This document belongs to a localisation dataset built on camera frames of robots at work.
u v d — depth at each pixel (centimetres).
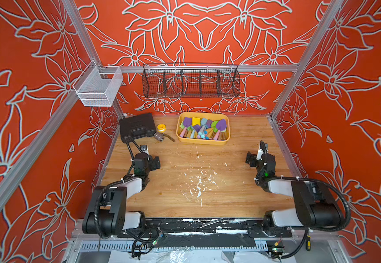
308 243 69
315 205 44
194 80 97
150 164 79
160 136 105
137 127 107
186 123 112
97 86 93
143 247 71
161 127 111
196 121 114
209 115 114
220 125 110
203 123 111
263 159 71
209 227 74
